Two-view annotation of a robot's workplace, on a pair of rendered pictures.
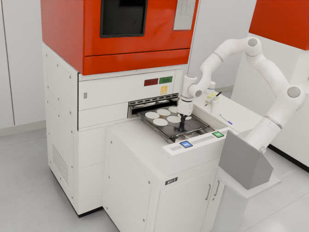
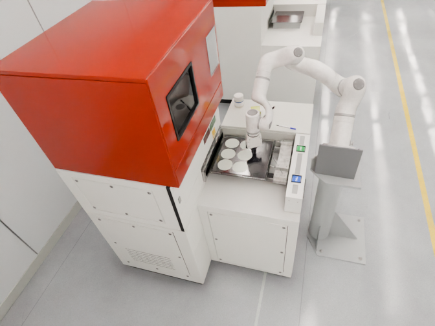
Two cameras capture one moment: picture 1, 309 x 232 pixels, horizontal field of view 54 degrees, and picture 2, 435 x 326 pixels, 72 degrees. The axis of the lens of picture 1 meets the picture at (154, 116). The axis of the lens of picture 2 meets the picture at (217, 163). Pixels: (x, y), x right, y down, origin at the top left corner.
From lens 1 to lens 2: 1.10 m
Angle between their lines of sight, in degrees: 29
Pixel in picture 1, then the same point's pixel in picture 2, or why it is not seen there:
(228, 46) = (270, 64)
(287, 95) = (355, 90)
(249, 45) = (297, 57)
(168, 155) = (297, 200)
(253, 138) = (342, 138)
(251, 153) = (352, 154)
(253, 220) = (309, 177)
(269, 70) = (321, 71)
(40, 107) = (48, 216)
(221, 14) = not seen: outside the picture
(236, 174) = (338, 173)
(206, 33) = not seen: hidden behind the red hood
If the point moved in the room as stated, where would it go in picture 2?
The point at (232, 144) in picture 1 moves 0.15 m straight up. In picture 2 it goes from (329, 153) to (333, 134)
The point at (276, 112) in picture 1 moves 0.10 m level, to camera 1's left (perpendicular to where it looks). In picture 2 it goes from (348, 107) to (336, 114)
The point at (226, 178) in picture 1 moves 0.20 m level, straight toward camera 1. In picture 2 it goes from (331, 180) to (351, 204)
